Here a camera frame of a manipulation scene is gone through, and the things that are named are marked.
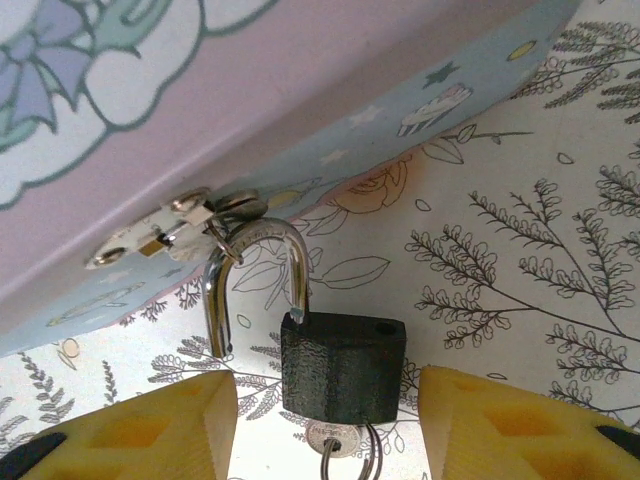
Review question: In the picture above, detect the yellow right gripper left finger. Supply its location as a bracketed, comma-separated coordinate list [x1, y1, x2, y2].
[0, 370, 240, 480]

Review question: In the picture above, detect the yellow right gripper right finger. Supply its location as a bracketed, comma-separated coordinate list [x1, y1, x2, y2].
[421, 364, 640, 480]

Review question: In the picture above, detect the silver key ring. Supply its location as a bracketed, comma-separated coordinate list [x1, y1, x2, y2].
[318, 421, 387, 480]

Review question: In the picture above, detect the silver key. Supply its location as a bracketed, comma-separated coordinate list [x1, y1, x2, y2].
[305, 418, 363, 458]

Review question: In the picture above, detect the black padlock silver shackle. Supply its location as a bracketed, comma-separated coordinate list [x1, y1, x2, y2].
[201, 216, 408, 427]

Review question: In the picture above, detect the silver metal hasp latch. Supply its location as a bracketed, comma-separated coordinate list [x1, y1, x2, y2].
[83, 186, 267, 272]

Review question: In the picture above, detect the floral print tablecloth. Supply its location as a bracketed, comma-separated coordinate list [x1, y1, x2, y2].
[0, 0, 640, 480]

